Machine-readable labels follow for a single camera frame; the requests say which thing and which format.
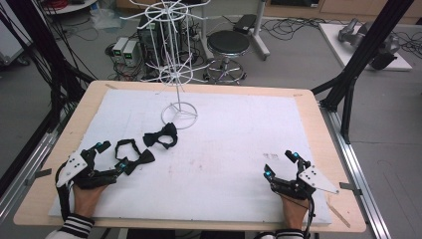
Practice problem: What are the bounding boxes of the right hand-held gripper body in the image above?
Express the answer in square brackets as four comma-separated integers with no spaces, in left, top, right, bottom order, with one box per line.
[270,159,340,201]

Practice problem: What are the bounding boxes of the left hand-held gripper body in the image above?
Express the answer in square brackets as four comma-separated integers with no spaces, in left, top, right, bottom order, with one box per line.
[55,148,119,191]

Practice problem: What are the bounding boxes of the black bow tie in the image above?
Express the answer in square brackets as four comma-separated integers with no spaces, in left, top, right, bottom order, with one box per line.
[142,121,179,150]
[113,138,156,176]

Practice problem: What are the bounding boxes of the white wire display rack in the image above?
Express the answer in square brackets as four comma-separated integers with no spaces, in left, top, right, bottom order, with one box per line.
[119,0,213,131]

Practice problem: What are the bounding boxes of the person's left hand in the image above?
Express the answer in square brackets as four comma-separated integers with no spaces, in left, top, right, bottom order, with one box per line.
[72,183,109,218]

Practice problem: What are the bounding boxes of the person's right hand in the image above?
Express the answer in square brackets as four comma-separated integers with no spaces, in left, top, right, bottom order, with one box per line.
[280,193,312,231]

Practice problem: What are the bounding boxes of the thin wooden stick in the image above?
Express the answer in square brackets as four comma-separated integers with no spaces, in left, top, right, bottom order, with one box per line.
[325,201,352,229]

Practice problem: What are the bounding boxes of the white foam mat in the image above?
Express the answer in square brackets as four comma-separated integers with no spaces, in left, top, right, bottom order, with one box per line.
[48,88,333,227]

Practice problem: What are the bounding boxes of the grey power supply unit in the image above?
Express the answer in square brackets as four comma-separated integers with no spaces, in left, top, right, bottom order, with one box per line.
[121,39,140,68]
[111,36,129,65]

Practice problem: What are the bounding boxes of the black computer tower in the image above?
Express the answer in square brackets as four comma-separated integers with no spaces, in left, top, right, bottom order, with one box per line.
[136,14,184,68]

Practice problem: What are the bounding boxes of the white floor platform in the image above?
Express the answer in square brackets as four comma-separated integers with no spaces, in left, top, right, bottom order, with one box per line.
[317,22,414,72]

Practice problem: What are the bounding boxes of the clear plastic bag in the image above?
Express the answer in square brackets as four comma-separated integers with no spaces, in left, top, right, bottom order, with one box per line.
[90,7,123,30]

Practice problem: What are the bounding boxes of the white metal stand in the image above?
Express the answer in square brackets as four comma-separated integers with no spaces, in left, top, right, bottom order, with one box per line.
[249,0,272,62]

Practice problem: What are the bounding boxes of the black round stool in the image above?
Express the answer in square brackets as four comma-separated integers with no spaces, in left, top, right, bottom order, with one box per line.
[202,30,251,86]

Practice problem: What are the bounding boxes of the grey robot part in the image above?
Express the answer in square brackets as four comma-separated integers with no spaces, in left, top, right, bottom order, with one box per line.
[337,17,401,56]

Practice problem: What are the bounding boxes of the black box on stand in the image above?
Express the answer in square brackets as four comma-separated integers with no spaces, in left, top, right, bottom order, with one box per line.
[233,13,258,35]

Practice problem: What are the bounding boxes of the round white table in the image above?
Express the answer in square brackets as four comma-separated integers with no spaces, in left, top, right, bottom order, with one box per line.
[42,0,100,16]

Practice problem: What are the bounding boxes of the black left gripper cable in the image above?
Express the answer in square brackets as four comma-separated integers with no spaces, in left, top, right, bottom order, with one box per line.
[55,162,73,222]

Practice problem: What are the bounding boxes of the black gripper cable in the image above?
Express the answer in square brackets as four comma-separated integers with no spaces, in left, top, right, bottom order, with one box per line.
[303,195,317,239]
[55,162,73,222]

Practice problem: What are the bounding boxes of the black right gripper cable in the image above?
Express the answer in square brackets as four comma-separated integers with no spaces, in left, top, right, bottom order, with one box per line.
[303,195,317,239]

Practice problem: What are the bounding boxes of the grey metal bracket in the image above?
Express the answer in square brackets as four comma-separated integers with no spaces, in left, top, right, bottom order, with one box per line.
[338,181,363,197]
[24,167,54,187]

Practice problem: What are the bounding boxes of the aluminium rail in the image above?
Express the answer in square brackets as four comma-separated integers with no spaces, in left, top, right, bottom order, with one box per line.
[0,130,59,222]
[318,101,393,239]

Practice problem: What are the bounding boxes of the black metal frame with cables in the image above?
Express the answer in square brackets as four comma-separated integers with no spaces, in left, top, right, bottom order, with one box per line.
[0,0,96,197]

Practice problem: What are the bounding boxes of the black floor cables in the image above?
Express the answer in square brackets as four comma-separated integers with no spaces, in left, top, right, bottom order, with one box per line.
[260,15,334,42]

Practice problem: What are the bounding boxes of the black metal frame post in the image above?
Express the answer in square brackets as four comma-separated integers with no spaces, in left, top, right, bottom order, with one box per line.
[311,0,416,145]

